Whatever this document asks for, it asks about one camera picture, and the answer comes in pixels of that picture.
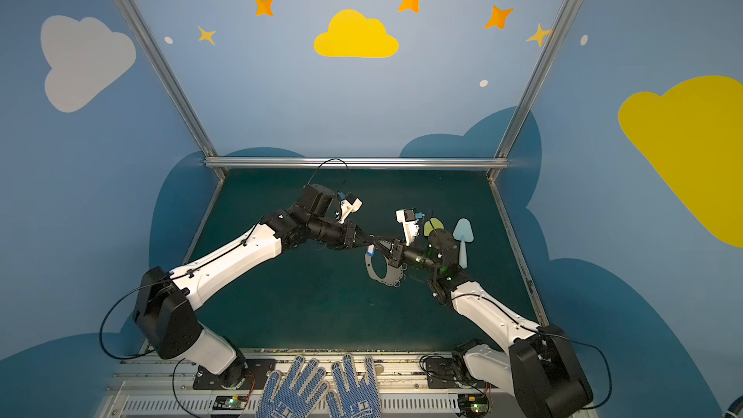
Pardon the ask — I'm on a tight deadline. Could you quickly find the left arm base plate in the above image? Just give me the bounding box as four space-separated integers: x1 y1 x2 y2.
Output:
193 358 277 391

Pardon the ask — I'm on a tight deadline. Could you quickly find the right controller board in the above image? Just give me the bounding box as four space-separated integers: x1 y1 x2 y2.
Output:
458 394 491 418

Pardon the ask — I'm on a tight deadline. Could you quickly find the aluminium frame back rail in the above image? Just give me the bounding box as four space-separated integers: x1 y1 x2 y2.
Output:
204 157 509 170

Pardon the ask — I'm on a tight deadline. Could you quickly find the aluminium frame post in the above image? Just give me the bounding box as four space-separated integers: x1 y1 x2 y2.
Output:
113 0 219 160
487 0 584 186

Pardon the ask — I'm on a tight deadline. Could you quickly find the green trowel wooden handle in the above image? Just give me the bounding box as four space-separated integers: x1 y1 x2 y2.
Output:
423 217 445 237

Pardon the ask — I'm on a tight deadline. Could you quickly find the controller board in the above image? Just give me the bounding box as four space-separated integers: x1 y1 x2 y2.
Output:
212 396 248 411
458 394 491 418

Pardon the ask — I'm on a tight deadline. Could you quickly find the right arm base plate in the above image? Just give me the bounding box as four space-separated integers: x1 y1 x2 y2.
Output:
421 356 462 389

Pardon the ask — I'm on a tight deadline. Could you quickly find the right blue knit glove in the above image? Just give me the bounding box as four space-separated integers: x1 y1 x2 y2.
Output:
326 354 382 418

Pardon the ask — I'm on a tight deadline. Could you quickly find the left controller board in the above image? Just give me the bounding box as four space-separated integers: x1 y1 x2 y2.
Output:
212 396 248 411

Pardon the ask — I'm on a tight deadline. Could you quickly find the left blue knit glove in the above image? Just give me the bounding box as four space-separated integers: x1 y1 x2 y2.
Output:
255 356 329 418

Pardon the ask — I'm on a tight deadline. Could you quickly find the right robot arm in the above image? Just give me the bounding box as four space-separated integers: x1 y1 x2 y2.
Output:
369 228 594 417

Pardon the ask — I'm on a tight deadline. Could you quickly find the blue knit glove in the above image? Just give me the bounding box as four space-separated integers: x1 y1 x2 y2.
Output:
326 354 382 418
255 356 329 418

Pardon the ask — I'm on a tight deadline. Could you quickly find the metal key holder plate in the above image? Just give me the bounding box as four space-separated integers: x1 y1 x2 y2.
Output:
364 252 406 288

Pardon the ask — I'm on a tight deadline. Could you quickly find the aluminium frame left post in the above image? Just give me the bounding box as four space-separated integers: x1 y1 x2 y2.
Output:
113 0 219 160

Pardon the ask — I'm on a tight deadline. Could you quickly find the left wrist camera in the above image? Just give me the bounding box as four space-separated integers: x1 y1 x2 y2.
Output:
338 193 363 224

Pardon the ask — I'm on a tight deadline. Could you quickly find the aluminium frame right post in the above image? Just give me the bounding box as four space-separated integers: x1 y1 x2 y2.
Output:
487 0 584 186

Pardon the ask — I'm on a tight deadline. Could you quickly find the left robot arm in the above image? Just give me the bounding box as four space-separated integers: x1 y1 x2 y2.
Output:
133 184 373 389

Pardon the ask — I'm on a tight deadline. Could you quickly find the light blue trowel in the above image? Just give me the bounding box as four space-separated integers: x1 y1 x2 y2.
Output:
453 218 474 269

